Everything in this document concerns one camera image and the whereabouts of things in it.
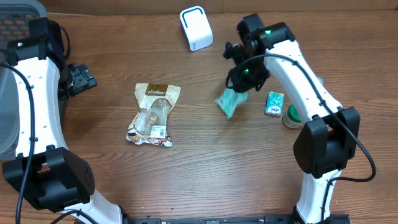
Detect brown snack packet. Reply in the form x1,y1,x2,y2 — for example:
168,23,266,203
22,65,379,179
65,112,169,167
126,83,181,147

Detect light green wipes packet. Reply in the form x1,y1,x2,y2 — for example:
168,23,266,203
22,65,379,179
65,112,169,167
215,88,248,119

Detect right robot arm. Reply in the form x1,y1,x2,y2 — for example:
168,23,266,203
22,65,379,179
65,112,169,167
223,14,360,223

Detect grey plastic mesh basket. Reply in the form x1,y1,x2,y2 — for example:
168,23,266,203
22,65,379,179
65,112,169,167
0,0,66,162

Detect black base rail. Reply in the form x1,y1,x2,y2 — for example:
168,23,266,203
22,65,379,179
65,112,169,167
124,213,352,224

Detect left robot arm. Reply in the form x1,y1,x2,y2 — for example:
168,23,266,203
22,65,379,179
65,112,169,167
2,17,130,223

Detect small teal white packet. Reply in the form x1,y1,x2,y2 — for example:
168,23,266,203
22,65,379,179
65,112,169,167
264,91,284,116

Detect green lid white jar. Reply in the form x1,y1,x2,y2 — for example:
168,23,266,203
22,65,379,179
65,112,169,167
282,104,301,129

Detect white barcode scanner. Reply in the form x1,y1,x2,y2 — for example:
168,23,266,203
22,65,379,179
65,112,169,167
179,6,213,52

